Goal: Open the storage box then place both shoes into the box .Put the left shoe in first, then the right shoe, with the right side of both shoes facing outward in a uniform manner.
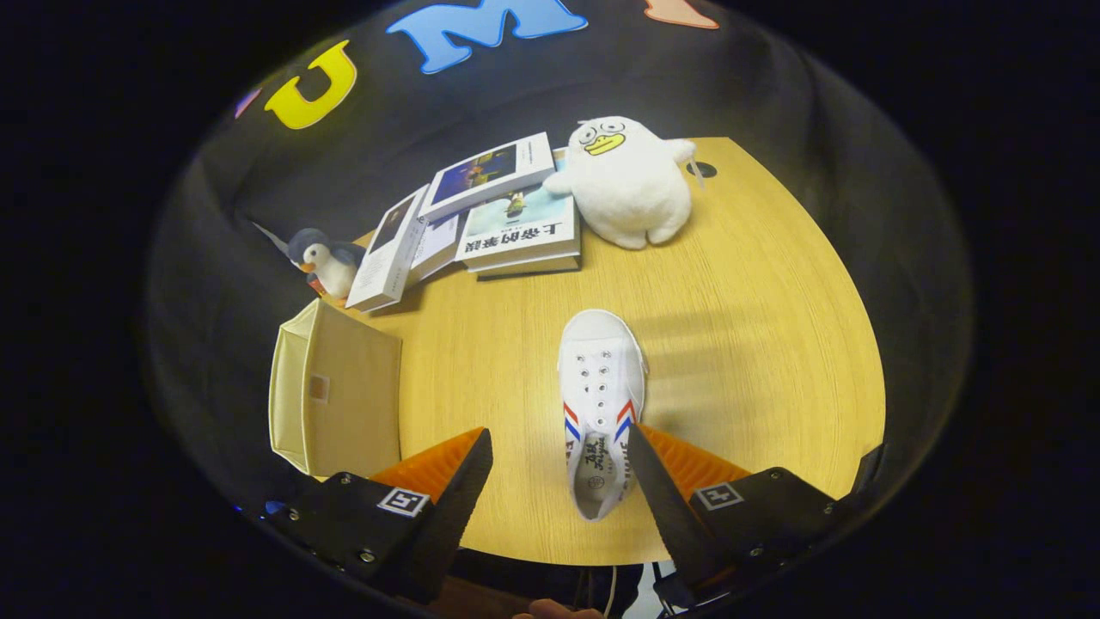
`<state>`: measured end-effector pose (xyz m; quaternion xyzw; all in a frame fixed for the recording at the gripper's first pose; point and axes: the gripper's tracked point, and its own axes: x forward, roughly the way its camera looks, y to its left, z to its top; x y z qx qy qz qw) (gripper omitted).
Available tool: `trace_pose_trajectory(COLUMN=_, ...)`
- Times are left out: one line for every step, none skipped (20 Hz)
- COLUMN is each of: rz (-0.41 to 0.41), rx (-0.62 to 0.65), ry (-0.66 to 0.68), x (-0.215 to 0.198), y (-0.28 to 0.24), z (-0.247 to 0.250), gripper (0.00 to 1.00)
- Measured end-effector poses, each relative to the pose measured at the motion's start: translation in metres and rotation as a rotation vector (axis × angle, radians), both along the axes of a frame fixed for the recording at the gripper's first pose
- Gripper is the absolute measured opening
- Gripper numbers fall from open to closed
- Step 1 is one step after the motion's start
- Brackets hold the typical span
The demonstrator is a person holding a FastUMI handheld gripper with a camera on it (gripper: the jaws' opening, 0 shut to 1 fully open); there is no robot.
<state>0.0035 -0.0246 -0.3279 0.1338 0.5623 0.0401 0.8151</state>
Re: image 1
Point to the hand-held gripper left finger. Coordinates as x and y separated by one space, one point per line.
447 516

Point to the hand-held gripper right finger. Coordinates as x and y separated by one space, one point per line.
670 507

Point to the beige fabric storage box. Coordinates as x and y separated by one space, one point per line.
344 413

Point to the white striped canvas shoe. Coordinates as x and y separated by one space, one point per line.
601 361

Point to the white portrait cover book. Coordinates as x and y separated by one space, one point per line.
382 258

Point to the plain white text book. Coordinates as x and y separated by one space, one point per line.
438 245

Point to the grey penguin plush toy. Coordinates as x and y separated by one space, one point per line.
331 266

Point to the sky blue cover book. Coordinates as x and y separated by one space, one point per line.
524 232

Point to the white duck plush toy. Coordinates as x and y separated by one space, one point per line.
632 189

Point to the blue night photo book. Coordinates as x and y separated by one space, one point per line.
485 172

